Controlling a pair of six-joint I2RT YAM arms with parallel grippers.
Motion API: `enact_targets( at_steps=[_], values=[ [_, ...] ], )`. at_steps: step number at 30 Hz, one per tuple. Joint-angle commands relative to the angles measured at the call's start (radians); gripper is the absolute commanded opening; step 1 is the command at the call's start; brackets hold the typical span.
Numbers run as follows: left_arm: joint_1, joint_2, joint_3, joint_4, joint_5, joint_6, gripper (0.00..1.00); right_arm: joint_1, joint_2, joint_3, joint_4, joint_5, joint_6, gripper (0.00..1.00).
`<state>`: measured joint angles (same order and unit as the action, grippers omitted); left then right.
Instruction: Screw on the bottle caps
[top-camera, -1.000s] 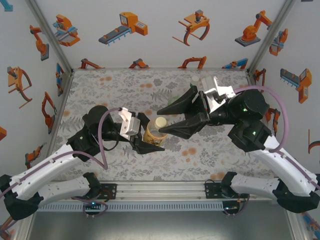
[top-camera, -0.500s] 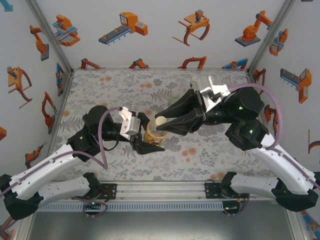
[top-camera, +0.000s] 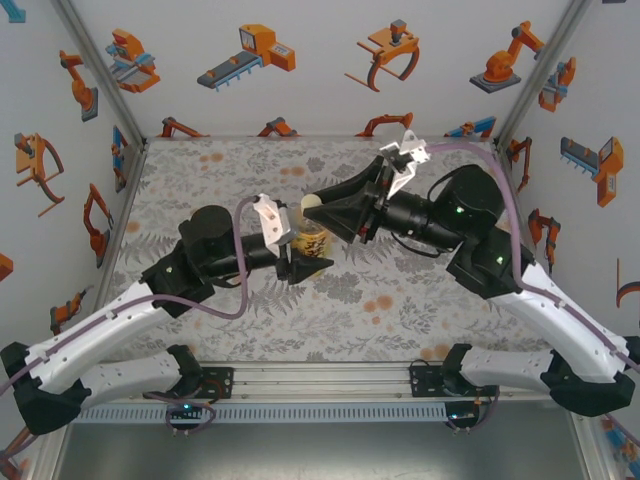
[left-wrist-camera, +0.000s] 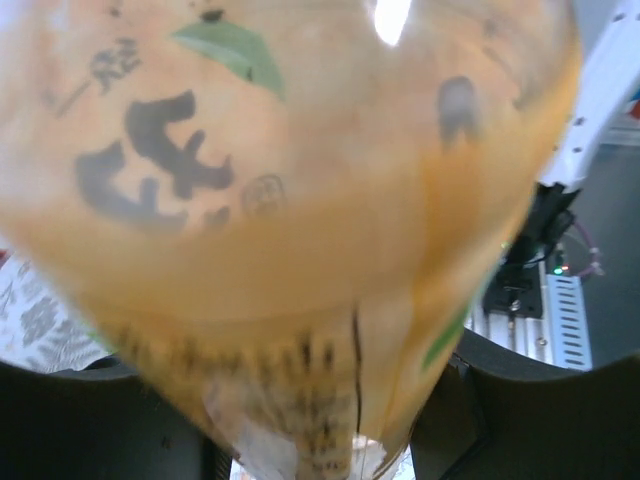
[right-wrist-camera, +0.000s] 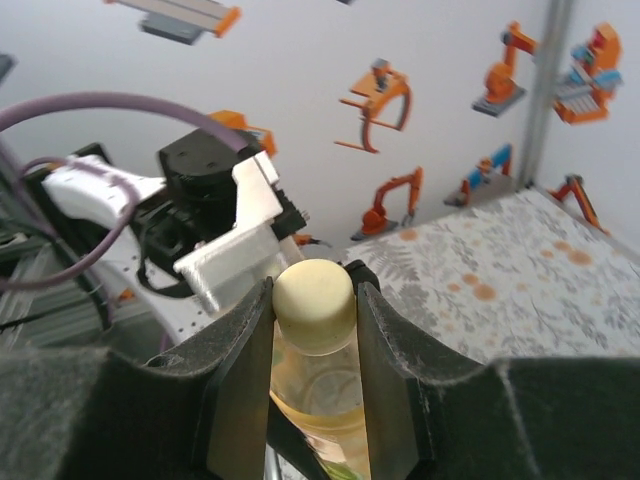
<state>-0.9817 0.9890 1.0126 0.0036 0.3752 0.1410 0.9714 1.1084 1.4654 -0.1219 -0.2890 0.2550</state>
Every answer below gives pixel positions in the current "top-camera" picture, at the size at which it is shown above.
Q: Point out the yellow tea bottle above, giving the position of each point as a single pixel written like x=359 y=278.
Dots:
x=312 y=242

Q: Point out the pale yellow bottle cap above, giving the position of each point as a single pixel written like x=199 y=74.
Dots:
x=310 y=201

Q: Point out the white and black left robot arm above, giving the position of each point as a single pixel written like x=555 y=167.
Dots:
x=100 y=335

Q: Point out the floral patterned tablecloth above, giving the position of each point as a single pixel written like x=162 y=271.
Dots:
x=350 y=325

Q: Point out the aluminium frame side rail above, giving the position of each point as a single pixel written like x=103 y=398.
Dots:
x=514 y=200
x=122 y=200

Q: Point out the wide aluminium mounting rail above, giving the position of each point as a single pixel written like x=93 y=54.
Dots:
x=325 y=382

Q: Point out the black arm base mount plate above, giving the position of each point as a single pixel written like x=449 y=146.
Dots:
x=222 y=382
x=422 y=380

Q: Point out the aluminium frame post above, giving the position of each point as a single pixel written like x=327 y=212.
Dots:
x=104 y=75
x=539 y=75

